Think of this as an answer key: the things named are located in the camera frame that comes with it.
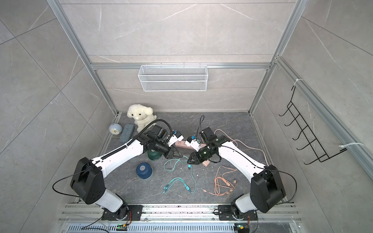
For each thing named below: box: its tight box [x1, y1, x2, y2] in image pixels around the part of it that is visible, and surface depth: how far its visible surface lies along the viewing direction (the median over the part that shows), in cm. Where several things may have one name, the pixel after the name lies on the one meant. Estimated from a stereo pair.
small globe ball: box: [108, 122, 123, 135], surface depth 103 cm
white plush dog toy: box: [126, 103, 157, 133], surface depth 98 cm
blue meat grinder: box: [135, 162, 153, 181], surface depth 80 cm
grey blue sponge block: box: [119, 123, 135, 144], surface depth 106 cm
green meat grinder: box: [147, 149, 163, 161], surface depth 87 cm
